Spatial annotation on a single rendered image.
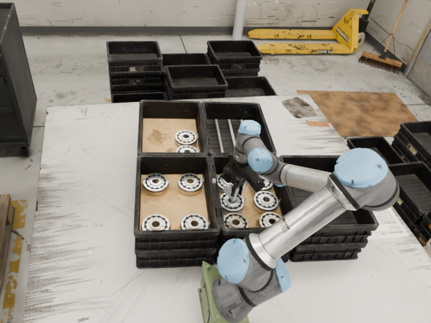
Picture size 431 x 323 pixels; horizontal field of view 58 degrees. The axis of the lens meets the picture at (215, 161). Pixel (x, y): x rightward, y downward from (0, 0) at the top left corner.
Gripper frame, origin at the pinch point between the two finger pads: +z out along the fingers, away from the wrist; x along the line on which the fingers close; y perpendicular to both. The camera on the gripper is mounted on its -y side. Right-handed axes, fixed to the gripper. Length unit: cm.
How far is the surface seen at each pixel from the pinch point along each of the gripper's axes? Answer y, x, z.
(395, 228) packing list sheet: -57, -50, 12
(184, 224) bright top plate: 6.2, 24.8, 1.1
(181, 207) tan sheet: 14.1, 17.5, 3.6
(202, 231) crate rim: -3.6, 27.7, -5.8
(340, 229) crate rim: -39.7, -8.3, -7.8
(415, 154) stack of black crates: -47, -163, 35
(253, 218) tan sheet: -10.1, 1.7, 2.4
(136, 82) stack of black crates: 147, -84, 40
